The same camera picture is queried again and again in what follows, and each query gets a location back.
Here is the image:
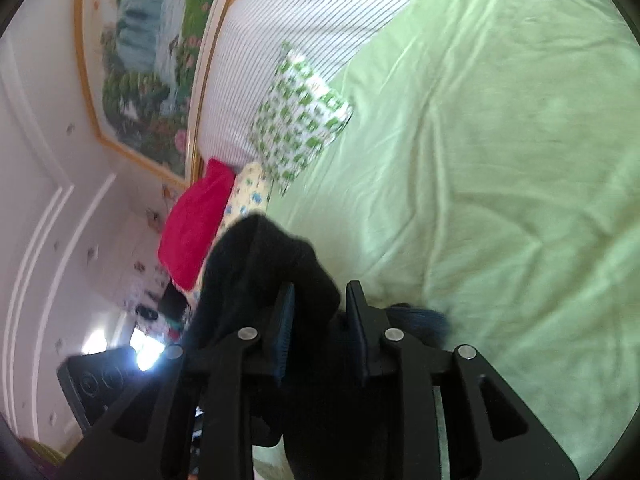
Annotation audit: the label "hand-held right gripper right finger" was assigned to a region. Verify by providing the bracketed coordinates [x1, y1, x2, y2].
[346, 280, 581, 480]

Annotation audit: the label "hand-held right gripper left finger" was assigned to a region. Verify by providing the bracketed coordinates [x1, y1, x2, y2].
[57, 282, 296, 480]

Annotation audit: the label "dark navy pants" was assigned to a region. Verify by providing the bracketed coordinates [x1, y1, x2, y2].
[182, 214, 451, 480]

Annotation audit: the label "dark screen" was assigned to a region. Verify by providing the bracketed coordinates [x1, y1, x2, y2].
[160, 282, 189, 322]

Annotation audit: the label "red fluffy towel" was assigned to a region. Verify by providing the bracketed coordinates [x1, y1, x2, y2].
[157, 157, 237, 291]

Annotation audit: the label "yellow cartoon print pillow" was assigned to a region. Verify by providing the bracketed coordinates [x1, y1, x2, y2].
[192, 161, 273, 301]

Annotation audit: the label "green frog checkered pillow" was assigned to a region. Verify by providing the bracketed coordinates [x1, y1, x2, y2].
[248, 42, 355, 197]

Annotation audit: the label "green bed sheet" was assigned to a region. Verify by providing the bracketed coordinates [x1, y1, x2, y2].
[250, 0, 640, 480]

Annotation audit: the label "gold framed landscape painting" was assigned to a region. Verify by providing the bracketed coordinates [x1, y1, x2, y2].
[74, 0, 271, 188]

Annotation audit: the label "white striped padded headboard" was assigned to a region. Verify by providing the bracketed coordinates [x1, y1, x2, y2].
[197, 0, 456, 171]

